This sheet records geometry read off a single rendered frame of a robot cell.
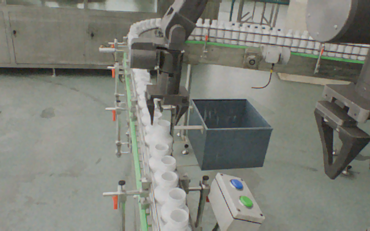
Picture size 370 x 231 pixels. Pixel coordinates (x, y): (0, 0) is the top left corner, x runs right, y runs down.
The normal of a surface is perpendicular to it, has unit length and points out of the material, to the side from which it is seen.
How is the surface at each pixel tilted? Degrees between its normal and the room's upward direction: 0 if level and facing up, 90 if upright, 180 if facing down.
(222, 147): 90
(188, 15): 93
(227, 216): 70
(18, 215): 0
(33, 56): 89
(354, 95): 1
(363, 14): 90
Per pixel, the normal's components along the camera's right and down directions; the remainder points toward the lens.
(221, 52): -0.11, 0.44
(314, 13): -0.97, 0.00
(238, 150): 0.20, 0.46
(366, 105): 0.10, -0.89
